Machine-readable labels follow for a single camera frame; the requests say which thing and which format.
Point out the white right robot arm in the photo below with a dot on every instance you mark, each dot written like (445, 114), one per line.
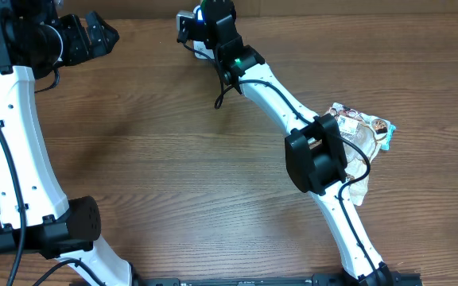
(314, 147)

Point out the beige porridge pouch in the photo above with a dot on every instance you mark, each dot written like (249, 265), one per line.
(366, 132)

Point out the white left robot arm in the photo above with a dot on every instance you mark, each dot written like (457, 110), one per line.
(36, 216)

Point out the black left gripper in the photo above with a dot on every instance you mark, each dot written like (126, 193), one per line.
(79, 36)

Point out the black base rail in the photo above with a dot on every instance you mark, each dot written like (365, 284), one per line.
(398, 279)

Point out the teal wipes packet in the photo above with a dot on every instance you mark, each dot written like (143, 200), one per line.
(385, 143)

